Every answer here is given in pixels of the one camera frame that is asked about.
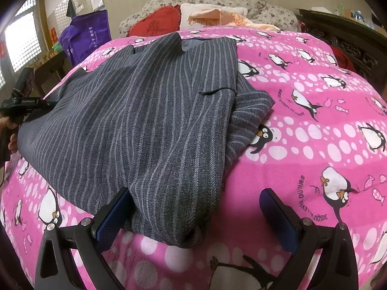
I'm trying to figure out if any dark carved wooden headboard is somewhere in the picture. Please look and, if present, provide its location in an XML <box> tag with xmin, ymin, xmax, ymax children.
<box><xmin>295</xmin><ymin>8</ymin><xmax>387</xmax><ymax>94</ymax></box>

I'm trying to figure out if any grey striped suit jacket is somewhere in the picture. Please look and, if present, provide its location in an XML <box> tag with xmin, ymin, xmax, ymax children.
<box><xmin>17</xmin><ymin>32</ymin><xmax>275</xmax><ymax>248</ymax></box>

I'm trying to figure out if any dark wooden side table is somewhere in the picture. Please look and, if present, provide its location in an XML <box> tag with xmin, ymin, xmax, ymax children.
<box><xmin>34</xmin><ymin>50</ymin><xmax>73</xmax><ymax>97</ymax></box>

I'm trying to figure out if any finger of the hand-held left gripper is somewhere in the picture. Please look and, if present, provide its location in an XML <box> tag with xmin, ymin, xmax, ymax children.
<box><xmin>36</xmin><ymin>99</ymin><xmax>57</xmax><ymax>121</ymax></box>

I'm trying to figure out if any purple fabric bag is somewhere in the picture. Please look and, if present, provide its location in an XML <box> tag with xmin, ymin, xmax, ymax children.
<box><xmin>58</xmin><ymin>10</ymin><xmax>109</xmax><ymax>67</ymax></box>

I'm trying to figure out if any peach fringed towel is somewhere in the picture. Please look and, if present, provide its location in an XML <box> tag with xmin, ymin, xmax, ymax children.
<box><xmin>188</xmin><ymin>8</ymin><xmax>282</xmax><ymax>32</ymax></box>

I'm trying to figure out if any red heart-shaped pillow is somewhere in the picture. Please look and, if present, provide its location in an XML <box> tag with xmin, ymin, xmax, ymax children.
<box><xmin>126</xmin><ymin>5</ymin><xmax>182</xmax><ymax>37</ymax></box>

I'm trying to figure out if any cluster of small bottles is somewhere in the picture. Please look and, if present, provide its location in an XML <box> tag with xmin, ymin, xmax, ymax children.
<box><xmin>334</xmin><ymin>4</ymin><xmax>377</xmax><ymax>32</ymax></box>

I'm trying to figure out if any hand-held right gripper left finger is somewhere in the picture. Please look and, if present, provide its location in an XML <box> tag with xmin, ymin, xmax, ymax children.
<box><xmin>34</xmin><ymin>186</ymin><xmax>134</xmax><ymax>290</ymax></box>

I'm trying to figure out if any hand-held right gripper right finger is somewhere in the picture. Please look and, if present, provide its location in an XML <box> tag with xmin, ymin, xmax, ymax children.
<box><xmin>259</xmin><ymin>188</ymin><xmax>359</xmax><ymax>290</ymax></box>

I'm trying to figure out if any white pillow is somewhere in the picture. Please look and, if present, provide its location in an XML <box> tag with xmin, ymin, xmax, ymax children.
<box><xmin>180</xmin><ymin>3</ymin><xmax>248</xmax><ymax>31</ymax></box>

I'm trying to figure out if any person's left hand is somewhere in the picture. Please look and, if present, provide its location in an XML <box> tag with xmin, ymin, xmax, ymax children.
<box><xmin>0</xmin><ymin>117</ymin><xmax>19</xmax><ymax>154</ymax></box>

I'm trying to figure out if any pink penguin print blanket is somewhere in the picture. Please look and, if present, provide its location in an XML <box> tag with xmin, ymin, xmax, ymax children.
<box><xmin>0</xmin><ymin>26</ymin><xmax>387</xmax><ymax>290</ymax></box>

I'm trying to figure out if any lattice window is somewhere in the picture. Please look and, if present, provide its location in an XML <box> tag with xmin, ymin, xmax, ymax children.
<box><xmin>0</xmin><ymin>10</ymin><xmax>46</xmax><ymax>97</ymax></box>

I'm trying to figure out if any red cloth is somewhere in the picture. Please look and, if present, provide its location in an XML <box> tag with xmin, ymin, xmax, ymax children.
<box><xmin>329</xmin><ymin>45</ymin><xmax>357</xmax><ymax>71</ymax></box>

